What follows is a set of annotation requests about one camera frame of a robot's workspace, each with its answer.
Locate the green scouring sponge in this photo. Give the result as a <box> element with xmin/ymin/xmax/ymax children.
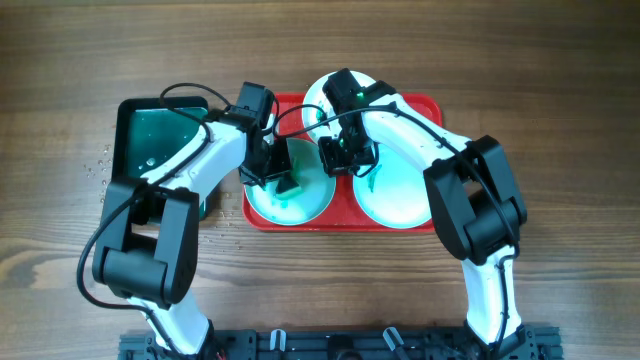
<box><xmin>275</xmin><ymin>158</ymin><xmax>302</xmax><ymax>200</ymax></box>

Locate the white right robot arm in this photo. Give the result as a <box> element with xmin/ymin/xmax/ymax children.
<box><xmin>319</xmin><ymin>68</ymin><xmax>527</xmax><ymax>351</ymax></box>

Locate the black water tray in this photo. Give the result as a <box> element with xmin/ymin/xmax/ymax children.
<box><xmin>111</xmin><ymin>96</ymin><xmax>208</xmax><ymax>187</ymax></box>

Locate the white plate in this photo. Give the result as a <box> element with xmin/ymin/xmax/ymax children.
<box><xmin>245</xmin><ymin>138</ymin><xmax>336</xmax><ymax>226</ymax></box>
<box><xmin>353</xmin><ymin>144</ymin><xmax>431</xmax><ymax>229</ymax></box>
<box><xmin>301</xmin><ymin>70</ymin><xmax>381</xmax><ymax>146</ymax></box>

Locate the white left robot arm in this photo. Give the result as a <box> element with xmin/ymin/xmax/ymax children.
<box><xmin>77</xmin><ymin>112</ymin><xmax>293</xmax><ymax>359</ymax></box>

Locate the white plate top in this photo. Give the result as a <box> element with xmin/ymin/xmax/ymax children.
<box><xmin>301</xmin><ymin>70</ymin><xmax>381</xmax><ymax>146</ymax></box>

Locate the red plastic tray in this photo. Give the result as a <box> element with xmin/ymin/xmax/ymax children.
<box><xmin>242</xmin><ymin>93</ymin><xmax>443</xmax><ymax>233</ymax></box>

